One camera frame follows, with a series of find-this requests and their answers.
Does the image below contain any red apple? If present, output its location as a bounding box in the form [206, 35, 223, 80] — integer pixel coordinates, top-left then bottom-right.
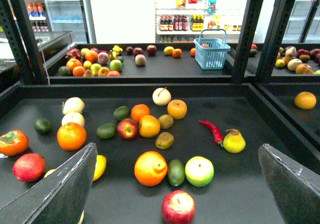
[161, 190, 196, 224]
[116, 118, 139, 140]

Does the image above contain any yellow orange apple centre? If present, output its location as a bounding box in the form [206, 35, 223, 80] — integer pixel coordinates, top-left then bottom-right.
[139, 115, 161, 138]

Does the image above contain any white pear front left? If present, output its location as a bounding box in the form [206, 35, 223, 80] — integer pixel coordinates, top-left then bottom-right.
[61, 112, 85, 127]

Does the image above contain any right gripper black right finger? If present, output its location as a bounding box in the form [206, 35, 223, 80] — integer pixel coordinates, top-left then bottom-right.
[258, 144, 320, 224]

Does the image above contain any small orange tangerine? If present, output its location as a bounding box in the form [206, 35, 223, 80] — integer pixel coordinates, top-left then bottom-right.
[131, 104, 150, 122]

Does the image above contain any orange on right shelf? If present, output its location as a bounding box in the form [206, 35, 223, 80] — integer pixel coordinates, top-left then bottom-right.
[294, 91, 317, 110]

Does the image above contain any yellow pear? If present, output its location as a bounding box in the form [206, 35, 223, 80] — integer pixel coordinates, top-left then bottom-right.
[223, 129, 246, 154]

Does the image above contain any green lime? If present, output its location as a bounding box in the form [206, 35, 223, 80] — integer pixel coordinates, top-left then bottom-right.
[113, 106, 131, 121]
[96, 123, 117, 140]

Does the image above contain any orange persimmon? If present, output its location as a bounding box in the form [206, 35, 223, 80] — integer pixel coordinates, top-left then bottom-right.
[0, 130, 29, 156]

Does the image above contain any yellow lemon back shelf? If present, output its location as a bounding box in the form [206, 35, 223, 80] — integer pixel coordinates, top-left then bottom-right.
[163, 46, 174, 56]

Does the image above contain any pink dragon fruit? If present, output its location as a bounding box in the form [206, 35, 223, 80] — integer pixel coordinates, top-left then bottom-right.
[65, 48, 83, 61]

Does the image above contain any green apple back shelf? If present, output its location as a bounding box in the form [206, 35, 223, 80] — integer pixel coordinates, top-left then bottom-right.
[109, 59, 123, 72]

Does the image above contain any red apple front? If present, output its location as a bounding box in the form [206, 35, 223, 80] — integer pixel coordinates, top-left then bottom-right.
[161, 190, 196, 224]

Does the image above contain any brown kiwi back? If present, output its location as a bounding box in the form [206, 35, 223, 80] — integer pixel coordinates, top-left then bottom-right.
[158, 114, 174, 129]

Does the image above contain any peach on back shelf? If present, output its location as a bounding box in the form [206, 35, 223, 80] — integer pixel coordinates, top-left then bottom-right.
[135, 54, 146, 66]

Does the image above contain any red chili pepper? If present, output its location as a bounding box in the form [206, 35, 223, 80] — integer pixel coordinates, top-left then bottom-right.
[198, 120, 224, 147]

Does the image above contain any far light blue basket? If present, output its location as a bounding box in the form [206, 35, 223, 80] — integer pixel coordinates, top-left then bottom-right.
[193, 28, 230, 70]

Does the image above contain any brown kiwi front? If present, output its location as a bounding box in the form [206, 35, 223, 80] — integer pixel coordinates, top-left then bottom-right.
[155, 132, 174, 150]

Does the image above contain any green avocado front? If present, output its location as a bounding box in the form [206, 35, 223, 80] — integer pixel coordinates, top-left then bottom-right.
[167, 159, 185, 187]

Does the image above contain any green yellow apple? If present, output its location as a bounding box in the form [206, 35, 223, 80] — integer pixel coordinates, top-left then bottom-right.
[185, 156, 215, 188]

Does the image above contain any orange left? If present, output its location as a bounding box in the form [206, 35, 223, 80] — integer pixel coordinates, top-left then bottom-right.
[56, 122, 87, 151]

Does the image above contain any yellow orange apple back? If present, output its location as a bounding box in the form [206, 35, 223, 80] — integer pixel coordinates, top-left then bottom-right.
[167, 99, 188, 120]

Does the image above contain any orange tangerine back shelf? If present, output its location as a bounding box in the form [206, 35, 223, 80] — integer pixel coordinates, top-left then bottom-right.
[171, 48, 183, 58]

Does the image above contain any yellow lemon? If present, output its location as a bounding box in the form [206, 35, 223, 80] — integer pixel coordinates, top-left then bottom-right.
[93, 155, 107, 182]

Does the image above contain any red apple centre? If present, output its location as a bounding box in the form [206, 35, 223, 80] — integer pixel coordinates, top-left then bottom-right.
[116, 118, 139, 140]

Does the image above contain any dark red apple back shelf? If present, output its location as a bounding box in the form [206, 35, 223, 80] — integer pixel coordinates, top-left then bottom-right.
[146, 45, 158, 56]

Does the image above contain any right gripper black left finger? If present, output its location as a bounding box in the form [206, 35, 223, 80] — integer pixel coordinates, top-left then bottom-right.
[0, 143, 98, 224]

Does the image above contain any yellow orange apple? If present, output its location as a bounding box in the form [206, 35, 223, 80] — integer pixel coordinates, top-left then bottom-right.
[167, 99, 188, 120]
[139, 115, 161, 138]

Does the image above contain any green lime front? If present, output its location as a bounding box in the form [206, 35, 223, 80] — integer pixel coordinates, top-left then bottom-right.
[96, 123, 117, 140]

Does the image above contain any brown kiwi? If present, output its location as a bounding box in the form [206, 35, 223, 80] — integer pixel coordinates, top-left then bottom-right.
[158, 114, 174, 129]
[155, 132, 174, 150]

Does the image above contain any large navel orange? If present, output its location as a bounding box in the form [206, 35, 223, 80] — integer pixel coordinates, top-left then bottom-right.
[134, 151, 168, 187]

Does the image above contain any white pear with stem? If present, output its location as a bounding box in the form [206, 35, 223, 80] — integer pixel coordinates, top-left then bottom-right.
[152, 87, 172, 106]

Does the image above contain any green lime back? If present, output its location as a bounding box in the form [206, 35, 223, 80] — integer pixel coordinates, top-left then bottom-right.
[113, 106, 131, 121]

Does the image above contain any dark green avocado left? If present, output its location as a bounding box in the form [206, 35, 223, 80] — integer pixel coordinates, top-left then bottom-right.
[33, 118, 53, 135]

